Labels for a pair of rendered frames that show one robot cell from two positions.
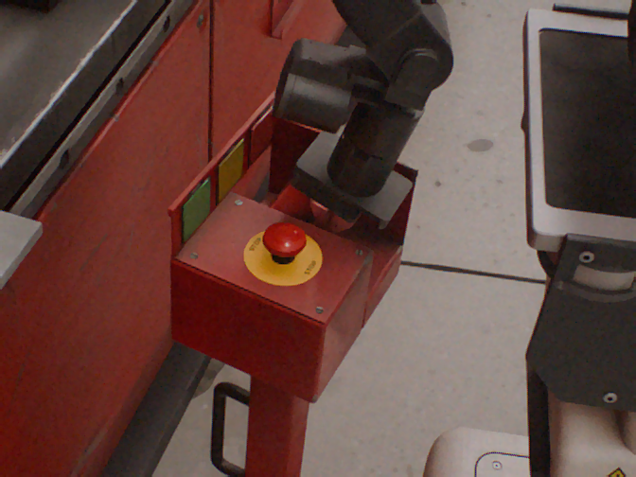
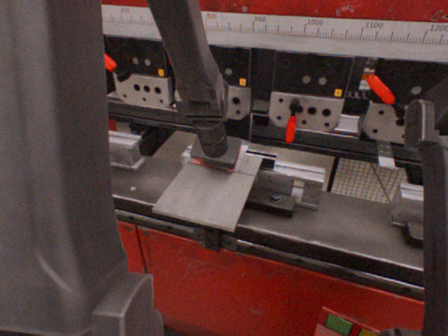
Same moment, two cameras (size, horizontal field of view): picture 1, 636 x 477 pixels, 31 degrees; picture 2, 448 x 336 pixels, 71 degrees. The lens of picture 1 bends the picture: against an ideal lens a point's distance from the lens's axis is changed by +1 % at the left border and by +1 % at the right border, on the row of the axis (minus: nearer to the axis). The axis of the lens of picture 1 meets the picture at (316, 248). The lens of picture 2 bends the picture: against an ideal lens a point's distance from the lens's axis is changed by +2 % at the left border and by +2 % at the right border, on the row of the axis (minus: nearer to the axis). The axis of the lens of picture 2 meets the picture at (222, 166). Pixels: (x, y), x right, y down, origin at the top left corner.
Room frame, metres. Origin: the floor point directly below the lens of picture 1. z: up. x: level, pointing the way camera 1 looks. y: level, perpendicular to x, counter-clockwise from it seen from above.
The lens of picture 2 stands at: (0.52, -0.25, 1.45)
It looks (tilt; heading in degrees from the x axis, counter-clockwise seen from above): 35 degrees down; 95
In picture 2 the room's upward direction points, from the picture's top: straight up
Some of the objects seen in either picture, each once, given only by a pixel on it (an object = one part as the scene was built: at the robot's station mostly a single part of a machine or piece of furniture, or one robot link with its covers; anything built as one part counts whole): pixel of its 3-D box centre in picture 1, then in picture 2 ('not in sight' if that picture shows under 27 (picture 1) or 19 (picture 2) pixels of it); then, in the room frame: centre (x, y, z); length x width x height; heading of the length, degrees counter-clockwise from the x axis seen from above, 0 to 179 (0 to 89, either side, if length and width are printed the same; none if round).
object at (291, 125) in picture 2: not in sight; (292, 121); (0.62, 0.37, 1.14); 0.04 x 0.02 x 0.10; 77
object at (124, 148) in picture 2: not in sight; (71, 141); (-0.05, 0.60, 0.92); 0.50 x 0.06 x 0.10; 167
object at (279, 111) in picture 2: not in sight; (309, 87); (0.66, 0.43, 1.20); 0.15 x 0.09 x 0.17; 167
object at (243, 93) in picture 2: not in sight; (222, 78); (0.46, 0.47, 1.20); 0.15 x 0.09 x 0.17; 167
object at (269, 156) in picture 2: not in sight; (239, 154); (0.51, 0.47, 0.98); 0.20 x 0.03 x 0.03; 167
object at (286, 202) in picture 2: not in sight; (238, 195); (0.51, 0.40, 0.89); 0.30 x 0.05 x 0.03; 167
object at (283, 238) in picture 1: (283, 247); not in sight; (0.71, 0.03, 0.79); 0.04 x 0.04 x 0.04
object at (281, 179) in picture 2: not in sight; (250, 175); (0.54, 0.46, 0.92); 0.39 x 0.06 x 0.10; 167
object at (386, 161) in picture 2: not in sight; (383, 139); (0.90, 0.54, 1.01); 0.26 x 0.12 x 0.05; 77
